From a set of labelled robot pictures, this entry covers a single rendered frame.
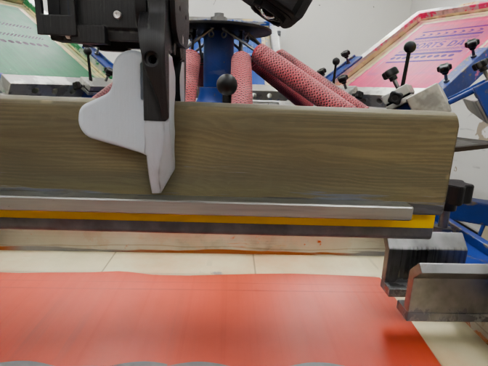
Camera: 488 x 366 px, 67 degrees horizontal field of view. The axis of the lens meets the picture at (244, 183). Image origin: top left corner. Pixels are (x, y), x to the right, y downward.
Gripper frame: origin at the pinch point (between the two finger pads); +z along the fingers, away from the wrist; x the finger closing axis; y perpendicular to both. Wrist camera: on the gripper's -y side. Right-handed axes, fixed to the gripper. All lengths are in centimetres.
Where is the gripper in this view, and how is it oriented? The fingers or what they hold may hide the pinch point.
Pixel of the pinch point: (171, 168)
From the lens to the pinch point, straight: 27.9
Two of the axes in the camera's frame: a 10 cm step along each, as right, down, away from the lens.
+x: 0.3, 2.5, -9.7
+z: -0.3, 9.7, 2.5
